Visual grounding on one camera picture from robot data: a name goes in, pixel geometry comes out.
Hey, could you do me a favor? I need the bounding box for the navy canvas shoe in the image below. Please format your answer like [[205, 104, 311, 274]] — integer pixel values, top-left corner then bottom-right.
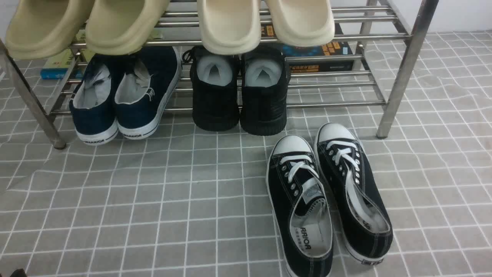
[[114, 46, 182, 140], [69, 54, 126, 145]]

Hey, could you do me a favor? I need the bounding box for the stainless steel shoe rack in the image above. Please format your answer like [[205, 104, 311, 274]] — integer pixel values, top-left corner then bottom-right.
[[1, 0, 438, 150]]

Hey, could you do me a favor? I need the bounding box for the black knit sneaker right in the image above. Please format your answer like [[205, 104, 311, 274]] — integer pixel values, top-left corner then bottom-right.
[[239, 45, 291, 136]]

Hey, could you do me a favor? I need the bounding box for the black knit sneaker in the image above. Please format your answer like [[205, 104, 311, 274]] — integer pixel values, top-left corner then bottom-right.
[[239, 45, 291, 136], [182, 46, 240, 132]]

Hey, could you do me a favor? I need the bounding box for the black knit sneaker left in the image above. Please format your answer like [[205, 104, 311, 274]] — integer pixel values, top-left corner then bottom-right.
[[182, 46, 240, 132]]

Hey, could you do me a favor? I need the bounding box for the black white canvas sneaker left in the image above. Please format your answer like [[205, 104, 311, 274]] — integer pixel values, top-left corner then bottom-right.
[[266, 135, 334, 277]]

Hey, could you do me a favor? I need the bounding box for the black white canvas sneaker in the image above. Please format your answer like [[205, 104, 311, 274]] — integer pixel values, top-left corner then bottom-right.
[[266, 135, 334, 277], [313, 123, 394, 266]]

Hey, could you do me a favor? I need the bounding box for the cream slipper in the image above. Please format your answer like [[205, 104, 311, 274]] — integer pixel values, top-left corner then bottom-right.
[[196, 0, 261, 55], [265, 0, 335, 47]]

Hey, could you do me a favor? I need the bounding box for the black orange book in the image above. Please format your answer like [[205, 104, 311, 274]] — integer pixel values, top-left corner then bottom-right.
[[264, 42, 354, 73]]

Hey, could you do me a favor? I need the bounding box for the black white canvas sneaker right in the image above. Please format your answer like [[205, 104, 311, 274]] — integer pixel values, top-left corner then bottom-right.
[[313, 123, 394, 266]]

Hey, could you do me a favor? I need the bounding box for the beige slipper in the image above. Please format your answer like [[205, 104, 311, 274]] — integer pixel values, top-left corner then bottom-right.
[[5, 0, 95, 60], [85, 0, 170, 55]]

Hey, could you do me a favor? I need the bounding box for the beige slipper far left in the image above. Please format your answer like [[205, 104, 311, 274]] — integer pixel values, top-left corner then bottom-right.
[[5, 0, 95, 60]]

